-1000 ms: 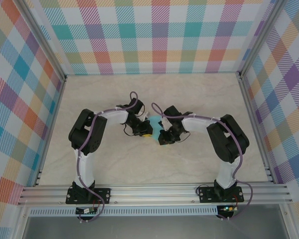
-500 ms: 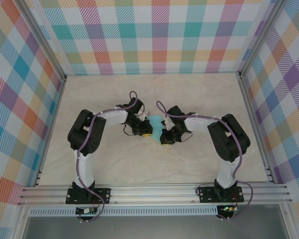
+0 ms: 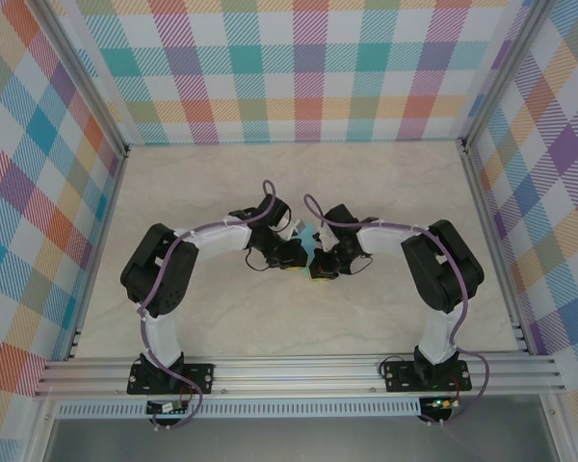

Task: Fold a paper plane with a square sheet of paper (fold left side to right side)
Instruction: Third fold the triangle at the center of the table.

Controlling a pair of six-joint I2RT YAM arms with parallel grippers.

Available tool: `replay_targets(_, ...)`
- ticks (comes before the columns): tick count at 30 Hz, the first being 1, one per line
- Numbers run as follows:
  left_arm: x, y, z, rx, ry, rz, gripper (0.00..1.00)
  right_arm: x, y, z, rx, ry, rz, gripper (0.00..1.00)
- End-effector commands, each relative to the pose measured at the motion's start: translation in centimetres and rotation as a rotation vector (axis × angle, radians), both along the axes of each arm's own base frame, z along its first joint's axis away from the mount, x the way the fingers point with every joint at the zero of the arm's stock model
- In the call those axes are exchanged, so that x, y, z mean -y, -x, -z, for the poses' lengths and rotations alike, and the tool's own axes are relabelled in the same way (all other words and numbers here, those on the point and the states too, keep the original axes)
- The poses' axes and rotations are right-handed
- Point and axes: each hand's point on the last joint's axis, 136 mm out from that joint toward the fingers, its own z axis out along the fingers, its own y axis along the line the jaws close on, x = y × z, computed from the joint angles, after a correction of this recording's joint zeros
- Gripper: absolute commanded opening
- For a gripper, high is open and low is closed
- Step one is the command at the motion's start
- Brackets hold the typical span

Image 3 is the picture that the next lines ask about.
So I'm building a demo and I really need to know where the teal paper sheet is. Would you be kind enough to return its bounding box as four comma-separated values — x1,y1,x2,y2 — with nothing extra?
296,221,322,280

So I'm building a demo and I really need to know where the grey metal panel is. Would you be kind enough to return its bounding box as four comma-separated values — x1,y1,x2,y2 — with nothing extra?
42,417,560,462

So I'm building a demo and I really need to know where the long aluminium mounting rail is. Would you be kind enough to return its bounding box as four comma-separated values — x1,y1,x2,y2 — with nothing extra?
33,354,567,398

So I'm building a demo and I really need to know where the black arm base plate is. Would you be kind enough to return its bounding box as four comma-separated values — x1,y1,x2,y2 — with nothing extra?
382,361,472,394
127,363,216,396

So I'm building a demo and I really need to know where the perforated grey cable duct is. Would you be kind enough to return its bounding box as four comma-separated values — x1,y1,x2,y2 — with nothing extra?
56,402,423,419

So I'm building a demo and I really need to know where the aluminium side rail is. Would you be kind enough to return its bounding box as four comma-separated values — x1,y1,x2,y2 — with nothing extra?
65,146,131,362
460,139,536,357

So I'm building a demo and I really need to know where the purple cable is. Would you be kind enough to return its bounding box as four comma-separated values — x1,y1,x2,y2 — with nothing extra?
302,192,491,427
137,179,278,431

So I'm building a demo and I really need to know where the aluminium frame post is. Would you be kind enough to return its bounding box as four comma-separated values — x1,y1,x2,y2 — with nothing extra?
28,0,131,158
457,0,560,155

